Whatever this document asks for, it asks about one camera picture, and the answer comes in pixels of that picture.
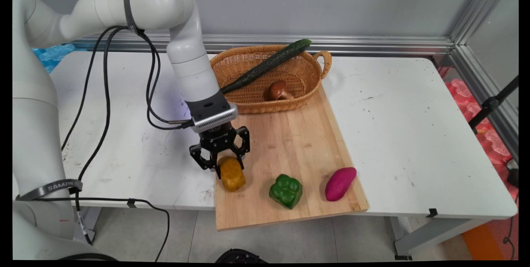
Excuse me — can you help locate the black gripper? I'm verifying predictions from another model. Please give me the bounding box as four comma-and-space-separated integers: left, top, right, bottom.
189, 123, 251, 179

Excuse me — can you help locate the yellow bell pepper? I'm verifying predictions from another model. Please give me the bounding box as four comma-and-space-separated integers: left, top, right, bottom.
219, 156, 246, 192

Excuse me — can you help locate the wooden cutting board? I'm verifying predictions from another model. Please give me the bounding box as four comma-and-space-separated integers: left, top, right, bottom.
213, 83, 369, 231

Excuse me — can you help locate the green bell pepper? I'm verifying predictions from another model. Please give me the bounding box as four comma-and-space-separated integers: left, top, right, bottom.
269, 174, 303, 210

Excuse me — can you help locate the brown mushroom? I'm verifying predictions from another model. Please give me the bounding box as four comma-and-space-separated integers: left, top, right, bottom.
267, 80, 295, 102

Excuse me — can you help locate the dark green cucumber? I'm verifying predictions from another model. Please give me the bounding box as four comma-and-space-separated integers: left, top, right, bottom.
219, 38, 312, 95

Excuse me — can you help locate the black round object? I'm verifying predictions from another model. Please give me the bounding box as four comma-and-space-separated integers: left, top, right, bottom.
215, 248, 267, 263

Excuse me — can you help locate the purple sweet potato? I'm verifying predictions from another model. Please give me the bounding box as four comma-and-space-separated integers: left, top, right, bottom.
325, 167, 357, 202

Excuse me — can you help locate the white table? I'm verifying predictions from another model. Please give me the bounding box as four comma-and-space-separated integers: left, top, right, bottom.
12, 50, 518, 261

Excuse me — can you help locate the blue foam mat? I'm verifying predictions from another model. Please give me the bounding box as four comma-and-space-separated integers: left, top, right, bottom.
32, 43, 77, 73

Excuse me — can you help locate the red foam mat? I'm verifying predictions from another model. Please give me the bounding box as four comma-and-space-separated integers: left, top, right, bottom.
439, 66, 519, 201

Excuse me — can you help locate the black stand pole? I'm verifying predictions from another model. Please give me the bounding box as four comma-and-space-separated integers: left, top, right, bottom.
468, 76, 519, 135

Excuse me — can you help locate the orange floor mat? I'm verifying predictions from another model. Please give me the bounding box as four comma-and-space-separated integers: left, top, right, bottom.
462, 213, 519, 261

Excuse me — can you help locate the black small device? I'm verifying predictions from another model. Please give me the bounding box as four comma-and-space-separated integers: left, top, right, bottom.
506, 159, 519, 189

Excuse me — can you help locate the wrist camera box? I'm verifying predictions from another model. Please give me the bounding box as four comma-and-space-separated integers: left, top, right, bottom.
190, 102, 239, 133

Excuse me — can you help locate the black floor cable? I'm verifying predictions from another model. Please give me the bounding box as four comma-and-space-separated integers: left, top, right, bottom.
17, 197, 170, 262

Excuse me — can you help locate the black camera cable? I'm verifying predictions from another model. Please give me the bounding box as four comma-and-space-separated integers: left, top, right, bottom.
137, 29, 195, 131

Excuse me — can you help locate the wicker basket with handles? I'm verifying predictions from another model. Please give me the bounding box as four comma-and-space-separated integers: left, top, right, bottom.
210, 44, 333, 115

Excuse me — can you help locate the thick black cable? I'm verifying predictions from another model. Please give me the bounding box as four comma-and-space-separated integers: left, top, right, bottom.
75, 26, 129, 246

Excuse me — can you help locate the aluminium frame rail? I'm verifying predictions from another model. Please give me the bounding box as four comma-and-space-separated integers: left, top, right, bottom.
70, 33, 454, 56
449, 46, 519, 162

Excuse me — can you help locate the thin black cable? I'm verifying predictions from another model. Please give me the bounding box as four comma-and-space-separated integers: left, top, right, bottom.
61, 26, 125, 152
502, 215, 519, 260

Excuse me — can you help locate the black arm strap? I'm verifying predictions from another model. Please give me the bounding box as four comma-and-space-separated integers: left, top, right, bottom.
123, 0, 140, 34

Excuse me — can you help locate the grey printed velcro strap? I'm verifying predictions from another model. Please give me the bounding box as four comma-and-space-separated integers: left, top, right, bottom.
17, 179, 83, 201

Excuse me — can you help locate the aluminium frame post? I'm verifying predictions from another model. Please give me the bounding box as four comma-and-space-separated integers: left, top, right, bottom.
449, 0, 516, 46

